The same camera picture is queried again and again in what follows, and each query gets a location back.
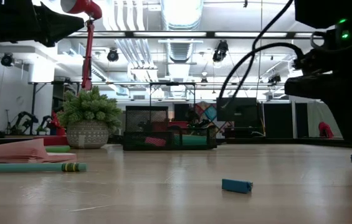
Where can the black mesh desk organizer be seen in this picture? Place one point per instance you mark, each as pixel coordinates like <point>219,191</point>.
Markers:
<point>146,119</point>

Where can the small blue rectangular block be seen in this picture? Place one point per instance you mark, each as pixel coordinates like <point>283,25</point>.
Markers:
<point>236,185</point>

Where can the teal pencil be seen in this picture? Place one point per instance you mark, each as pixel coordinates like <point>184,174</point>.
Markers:
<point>23,168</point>

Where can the green artificial plant in pot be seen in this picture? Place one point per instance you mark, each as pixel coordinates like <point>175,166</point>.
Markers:
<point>88,124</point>

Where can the black monitor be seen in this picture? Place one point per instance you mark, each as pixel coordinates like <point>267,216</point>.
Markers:
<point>236,109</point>

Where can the red desk lamp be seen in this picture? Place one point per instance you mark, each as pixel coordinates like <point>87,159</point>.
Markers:
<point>88,56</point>

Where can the black aluminium table frame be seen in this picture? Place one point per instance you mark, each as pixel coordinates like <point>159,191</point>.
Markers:
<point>272,141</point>

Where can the pink sticky note pad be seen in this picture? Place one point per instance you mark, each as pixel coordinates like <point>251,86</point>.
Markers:
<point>17,152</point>

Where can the black ceiling spotlight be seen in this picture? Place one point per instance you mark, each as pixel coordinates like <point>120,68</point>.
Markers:
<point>220,51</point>
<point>7,59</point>
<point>112,55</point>

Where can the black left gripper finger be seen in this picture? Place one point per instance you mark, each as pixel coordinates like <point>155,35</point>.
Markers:
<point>57,25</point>

